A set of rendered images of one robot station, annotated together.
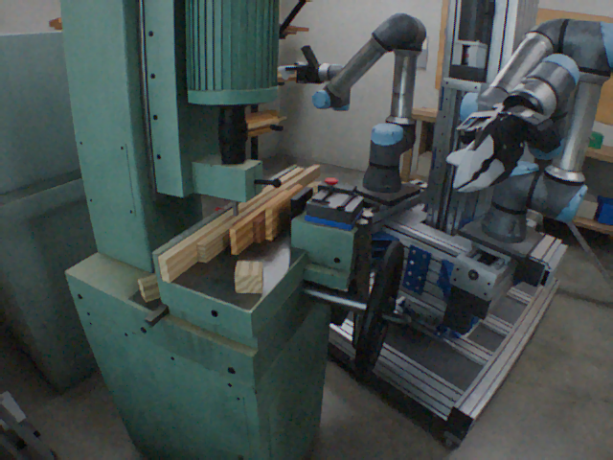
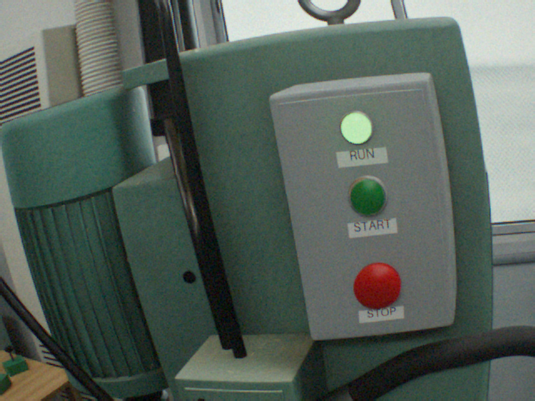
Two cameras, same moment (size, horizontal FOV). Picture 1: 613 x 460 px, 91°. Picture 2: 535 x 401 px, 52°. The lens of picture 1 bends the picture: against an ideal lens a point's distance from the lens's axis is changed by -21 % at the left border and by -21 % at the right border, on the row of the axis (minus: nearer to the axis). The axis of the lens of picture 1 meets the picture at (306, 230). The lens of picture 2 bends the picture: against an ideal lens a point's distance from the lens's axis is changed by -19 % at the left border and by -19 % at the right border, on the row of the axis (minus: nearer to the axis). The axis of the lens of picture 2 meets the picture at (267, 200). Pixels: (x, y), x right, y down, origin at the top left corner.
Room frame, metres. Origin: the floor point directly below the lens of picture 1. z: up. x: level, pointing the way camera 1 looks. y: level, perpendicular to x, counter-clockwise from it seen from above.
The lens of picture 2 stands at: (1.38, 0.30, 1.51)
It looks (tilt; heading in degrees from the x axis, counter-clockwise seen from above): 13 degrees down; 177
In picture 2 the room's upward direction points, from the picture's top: 11 degrees counter-clockwise
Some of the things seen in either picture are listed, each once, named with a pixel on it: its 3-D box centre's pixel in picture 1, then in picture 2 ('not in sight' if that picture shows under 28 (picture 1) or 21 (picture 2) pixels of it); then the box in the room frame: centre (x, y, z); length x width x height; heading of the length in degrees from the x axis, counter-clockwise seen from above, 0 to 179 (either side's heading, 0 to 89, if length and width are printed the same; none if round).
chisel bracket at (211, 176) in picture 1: (227, 179); not in sight; (0.74, 0.17, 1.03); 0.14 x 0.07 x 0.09; 67
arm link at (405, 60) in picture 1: (403, 85); not in sight; (1.45, -0.35, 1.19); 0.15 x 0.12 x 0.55; 148
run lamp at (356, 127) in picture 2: not in sight; (356, 128); (1.02, 0.38, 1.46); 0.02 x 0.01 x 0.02; 67
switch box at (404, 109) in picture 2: not in sight; (378, 205); (0.99, 0.39, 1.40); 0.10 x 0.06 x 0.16; 67
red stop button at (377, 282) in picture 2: not in sight; (377, 286); (1.02, 0.38, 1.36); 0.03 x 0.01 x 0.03; 67
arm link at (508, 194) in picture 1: (517, 183); not in sight; (0.98, -0.63, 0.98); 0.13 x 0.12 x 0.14; 43
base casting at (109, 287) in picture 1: (200, 275); not in sight; (0.78, 0.27, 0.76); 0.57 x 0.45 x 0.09; 67
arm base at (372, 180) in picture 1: (382, 173); not in sight; (1.34, -0.28, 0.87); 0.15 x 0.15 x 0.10
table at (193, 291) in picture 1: (296, 242); not in sight; (0.77, 0.02, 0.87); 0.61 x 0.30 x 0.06; 157
